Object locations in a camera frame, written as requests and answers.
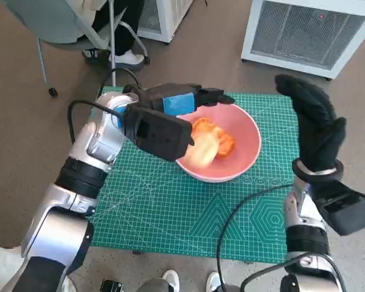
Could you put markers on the long toy bread loaf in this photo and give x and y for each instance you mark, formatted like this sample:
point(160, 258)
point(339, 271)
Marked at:
point(226, 143)

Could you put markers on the white mesh-sided cabinet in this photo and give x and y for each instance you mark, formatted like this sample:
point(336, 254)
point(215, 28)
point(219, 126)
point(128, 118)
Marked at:
point(167, 18)

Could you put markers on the person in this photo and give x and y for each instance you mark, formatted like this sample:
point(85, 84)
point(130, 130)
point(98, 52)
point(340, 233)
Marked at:
point(123, 33)

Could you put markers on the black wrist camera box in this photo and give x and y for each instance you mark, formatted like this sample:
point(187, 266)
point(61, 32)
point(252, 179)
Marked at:
point(158, 134)
point(346, 207)

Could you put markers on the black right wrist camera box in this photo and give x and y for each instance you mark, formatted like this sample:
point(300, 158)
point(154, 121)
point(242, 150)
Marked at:
point(346, 207)

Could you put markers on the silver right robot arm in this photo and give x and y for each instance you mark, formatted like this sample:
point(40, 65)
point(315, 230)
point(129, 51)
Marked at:
point(305, 240)

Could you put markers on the round toy bread bun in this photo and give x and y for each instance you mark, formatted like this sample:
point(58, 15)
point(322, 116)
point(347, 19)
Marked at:
point(200, 152)

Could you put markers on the small black device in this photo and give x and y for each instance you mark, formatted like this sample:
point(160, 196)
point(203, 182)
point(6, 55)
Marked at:
point(111, 286)

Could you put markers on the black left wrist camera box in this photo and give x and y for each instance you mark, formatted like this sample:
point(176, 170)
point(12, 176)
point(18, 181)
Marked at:
point(158, 134)

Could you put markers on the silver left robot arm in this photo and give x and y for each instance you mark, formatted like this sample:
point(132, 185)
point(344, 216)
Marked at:
point(100, 137)

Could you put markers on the grey office chair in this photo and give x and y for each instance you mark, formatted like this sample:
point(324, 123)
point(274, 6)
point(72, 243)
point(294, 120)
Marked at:
point(45, 24)

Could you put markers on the green cutting mat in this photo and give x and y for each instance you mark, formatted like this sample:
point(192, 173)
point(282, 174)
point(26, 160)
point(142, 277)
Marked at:
point(158, 197)

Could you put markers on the white plastic bag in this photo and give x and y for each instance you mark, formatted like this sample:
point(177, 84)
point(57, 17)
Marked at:
point(3, 267)

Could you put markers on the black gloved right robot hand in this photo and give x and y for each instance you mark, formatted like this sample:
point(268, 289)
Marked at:
point(317, 130)

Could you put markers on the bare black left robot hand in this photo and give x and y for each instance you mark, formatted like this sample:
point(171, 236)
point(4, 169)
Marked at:
point(179, 102)

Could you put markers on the dark table bracket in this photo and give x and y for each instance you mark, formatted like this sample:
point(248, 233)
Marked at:
point(249, 262)
point(137, 252)

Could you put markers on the pink bowl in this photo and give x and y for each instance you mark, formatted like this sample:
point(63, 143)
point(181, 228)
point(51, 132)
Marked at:
point(243, 143)

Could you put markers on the large white mesh-fronted machine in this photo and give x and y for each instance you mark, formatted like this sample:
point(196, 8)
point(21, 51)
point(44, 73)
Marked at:
point(307, 33)

